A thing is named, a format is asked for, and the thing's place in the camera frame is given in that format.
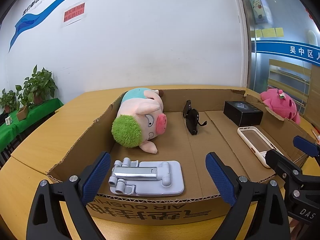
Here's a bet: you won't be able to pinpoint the black charger box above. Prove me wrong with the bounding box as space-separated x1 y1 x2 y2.
223 101 264 127

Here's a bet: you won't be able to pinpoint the blue wave wall decal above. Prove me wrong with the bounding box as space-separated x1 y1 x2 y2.
9 0 208 53

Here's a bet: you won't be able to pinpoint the white folding phone stand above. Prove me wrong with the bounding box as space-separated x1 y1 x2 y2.
108 157 185 196

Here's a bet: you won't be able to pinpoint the wooden desktop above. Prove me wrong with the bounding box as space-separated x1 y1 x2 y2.
0 86 320 240

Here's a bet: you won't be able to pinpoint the glass door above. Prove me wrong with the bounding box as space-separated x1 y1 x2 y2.
237 0 320 120

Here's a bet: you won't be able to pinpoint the table with green cloth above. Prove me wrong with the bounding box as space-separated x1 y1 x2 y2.
0 98 64 167

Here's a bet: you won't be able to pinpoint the cartoon pig poster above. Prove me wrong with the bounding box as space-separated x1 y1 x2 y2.
249 0 273 24

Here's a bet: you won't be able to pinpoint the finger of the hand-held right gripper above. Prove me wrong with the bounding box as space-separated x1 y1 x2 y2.
264 149 302 182
293 135 320 158

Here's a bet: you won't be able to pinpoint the clear beige phone case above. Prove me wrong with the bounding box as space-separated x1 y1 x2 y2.
237 126 284 168

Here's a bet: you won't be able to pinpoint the red festive window sticker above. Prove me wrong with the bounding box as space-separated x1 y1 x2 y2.
305 7 319 23

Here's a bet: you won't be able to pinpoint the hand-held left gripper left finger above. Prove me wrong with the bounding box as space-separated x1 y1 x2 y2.
26 151 111 240

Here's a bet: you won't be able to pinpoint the small potted green plant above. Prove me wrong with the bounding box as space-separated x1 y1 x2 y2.
0 89 18 113

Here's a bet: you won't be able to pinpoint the plant in wooden planter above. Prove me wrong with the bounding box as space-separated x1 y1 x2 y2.
15 85 29 120

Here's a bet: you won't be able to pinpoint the blue band door sign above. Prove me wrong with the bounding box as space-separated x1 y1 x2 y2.
255 39 320 68

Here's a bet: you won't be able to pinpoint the black sunglasses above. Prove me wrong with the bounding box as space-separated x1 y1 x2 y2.
182 100 207 136

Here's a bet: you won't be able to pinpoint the brown cardboard sheet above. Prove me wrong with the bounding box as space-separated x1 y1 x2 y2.
302 67 320 115

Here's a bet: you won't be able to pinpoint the brown cardboard box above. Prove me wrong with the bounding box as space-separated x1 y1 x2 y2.
46 87 318 227

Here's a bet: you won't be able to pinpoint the pink plush toy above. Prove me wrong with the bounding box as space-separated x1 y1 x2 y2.
260 88 301 125

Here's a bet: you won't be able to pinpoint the row of yellow sticky notes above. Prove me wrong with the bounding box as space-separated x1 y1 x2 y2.
255 27 284 38

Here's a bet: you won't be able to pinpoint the large potted green plant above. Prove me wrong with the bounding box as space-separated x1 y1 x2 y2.
23 64 58 105

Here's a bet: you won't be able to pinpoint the red wall sign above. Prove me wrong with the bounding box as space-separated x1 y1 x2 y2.
62 4 85 27

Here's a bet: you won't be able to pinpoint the pig plush toy green hair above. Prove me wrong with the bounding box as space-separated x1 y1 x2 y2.
111 87 167 154

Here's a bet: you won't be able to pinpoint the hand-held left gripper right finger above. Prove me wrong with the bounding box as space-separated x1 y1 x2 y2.
205 152 292 240

